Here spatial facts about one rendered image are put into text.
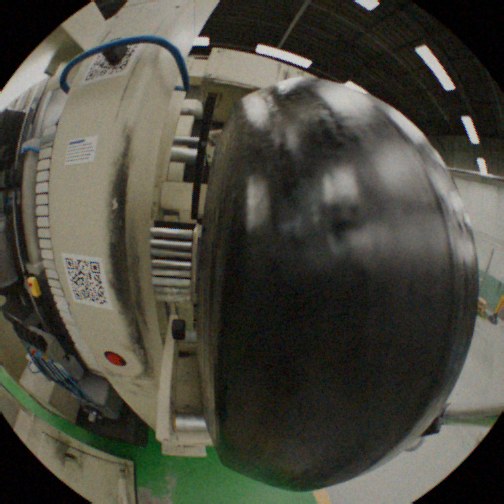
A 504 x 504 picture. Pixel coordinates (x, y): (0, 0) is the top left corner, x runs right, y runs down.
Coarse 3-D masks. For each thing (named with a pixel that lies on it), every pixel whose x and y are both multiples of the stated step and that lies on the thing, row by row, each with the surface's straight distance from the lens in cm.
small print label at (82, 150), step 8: (96, 136) 23; (72, 144) 25; (80, 144) 24; (88, 144) 23; (96, 144) 23; (72, 152) 25; (80, 152) 24; (88, 152) 23; (72, 160) 25; (80, 160) 24; (88, 160) 23
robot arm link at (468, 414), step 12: (444, 408) 87; (456, 408) 82; (468, 408) 78; (480, 408) 74; (492, 408) 71; (444, 420) 86; (456, 420) 81; (468, 420) 77; (480, 420) 74; (492, 420) 71
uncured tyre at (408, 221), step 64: (256, 128) 7; (320, 128) 6; (384, 128) 6; (256, 192) 5; (320, 192) 4; (384, 192) 4; (448, 192) 7; (256, 256) 4; (320, 256) 4; (384, 256) 4; (448, 256) 5; (256, 320) 4; (320, 320) 4; (384, 320) 4; (448, 320) 5; (256, 384) 5; (320, 384) 4; (384, 384) 5; (448, 384) 7; (256, 448) 8; (320, 448) 6; (384, 448) 7
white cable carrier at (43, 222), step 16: (48, 128) 33; (48, 144) 31; (48, 160) 30; (48, 176) 30; (48, 192) 33; (48, 208) 30; (48, 224) 30; (48, 240) 31; (48, 256) 32; (48, 272) 34; (64, 304) 35; (64, 320) 39; (80, 336) 39; (96, 368) 47
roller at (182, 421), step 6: (174, 414) 45; (180, 414) 44; (186, 414) 44; (192, 414) 44; (198, 414) 44; (174, 420) 44; (180, 420) 44; (186, 420) 44; (192, 420) 43; (198, 420) 43; (174, 426) 44; (180, 426) 44; (186, 426) 44; (192, 426) 44; (198, 426) 44; (204, 426) 44
